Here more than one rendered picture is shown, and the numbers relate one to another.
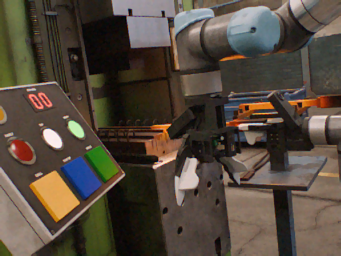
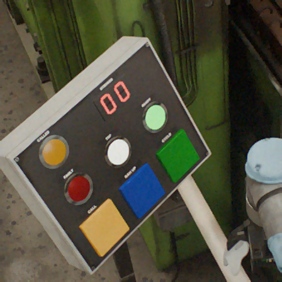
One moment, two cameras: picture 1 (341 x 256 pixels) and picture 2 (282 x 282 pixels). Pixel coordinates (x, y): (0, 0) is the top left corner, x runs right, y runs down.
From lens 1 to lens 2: 1.10 m
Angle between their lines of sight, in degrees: 53
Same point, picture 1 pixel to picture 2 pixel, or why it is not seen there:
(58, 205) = (104, 241)
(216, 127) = (263, 255)
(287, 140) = not seen: outside the picture
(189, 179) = (234, 260)
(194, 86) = (252, 215)
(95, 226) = (203, 102)
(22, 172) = (75, 214)
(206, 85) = not seen: hidden behind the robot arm
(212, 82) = not seen: hidden behind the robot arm
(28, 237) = (75, 261)
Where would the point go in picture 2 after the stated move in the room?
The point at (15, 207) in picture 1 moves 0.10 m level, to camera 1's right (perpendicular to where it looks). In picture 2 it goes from (65, 243) to (114, 265)
